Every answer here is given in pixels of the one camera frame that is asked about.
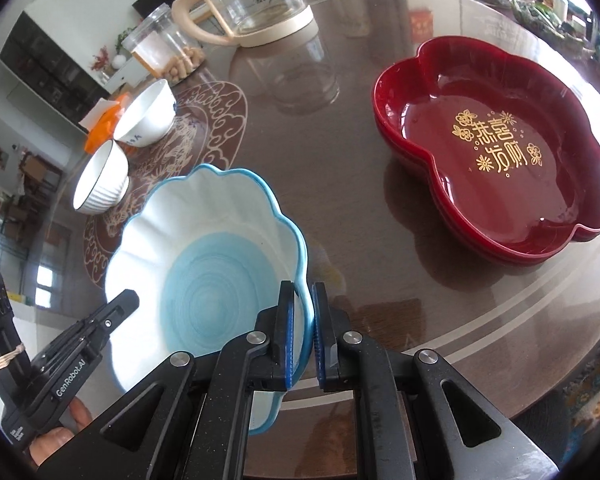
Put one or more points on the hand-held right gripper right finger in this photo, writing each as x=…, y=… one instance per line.
x=320, y=340

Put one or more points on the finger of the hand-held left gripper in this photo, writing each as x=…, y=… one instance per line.
x=117, y=322
x=110, y=307

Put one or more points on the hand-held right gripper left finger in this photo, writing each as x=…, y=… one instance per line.
x=289, y=340

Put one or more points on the blue scalloped ceramic bowl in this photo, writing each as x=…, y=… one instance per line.
x=205, y=270

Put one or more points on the person's left hand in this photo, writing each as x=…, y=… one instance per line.
x=82, y=416

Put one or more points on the white ribbed bowl dark rim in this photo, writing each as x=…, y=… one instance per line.
x=102, y=180

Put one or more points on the orange snack packet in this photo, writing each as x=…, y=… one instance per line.
x=97, y=132

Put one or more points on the plain white bowl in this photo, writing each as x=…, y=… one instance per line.
x=145, y=110

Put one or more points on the white television cabinet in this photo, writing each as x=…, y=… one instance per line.
x=130, y=74

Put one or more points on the dark display cabinet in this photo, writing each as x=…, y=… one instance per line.
x=50, y=70

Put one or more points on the red flowers in vase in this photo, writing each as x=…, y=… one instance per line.
x=100, y=57

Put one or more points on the clear jar wooden lid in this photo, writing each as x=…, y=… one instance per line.
x=160, y=45

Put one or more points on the leafy green plant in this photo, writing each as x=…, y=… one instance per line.
x=123, y=40

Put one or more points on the floral printed cloth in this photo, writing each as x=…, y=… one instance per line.
x=597, y=380

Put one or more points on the black television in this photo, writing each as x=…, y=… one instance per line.
x=150, y=4

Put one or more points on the baskets of bottles and clutter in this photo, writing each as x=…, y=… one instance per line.
x=542, y=22

